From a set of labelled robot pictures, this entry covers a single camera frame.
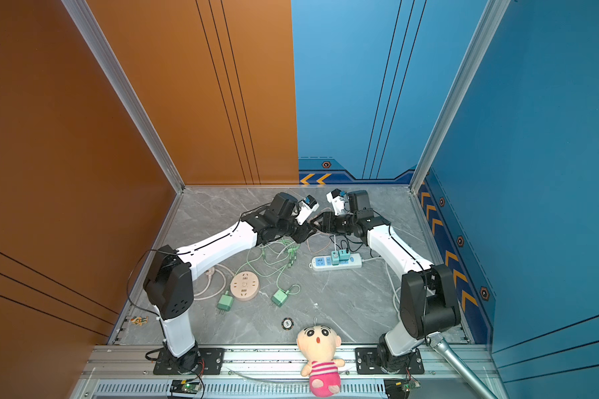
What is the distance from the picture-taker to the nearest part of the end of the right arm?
2.12ft

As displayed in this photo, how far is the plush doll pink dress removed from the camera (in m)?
0.66

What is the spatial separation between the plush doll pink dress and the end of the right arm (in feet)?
1.00
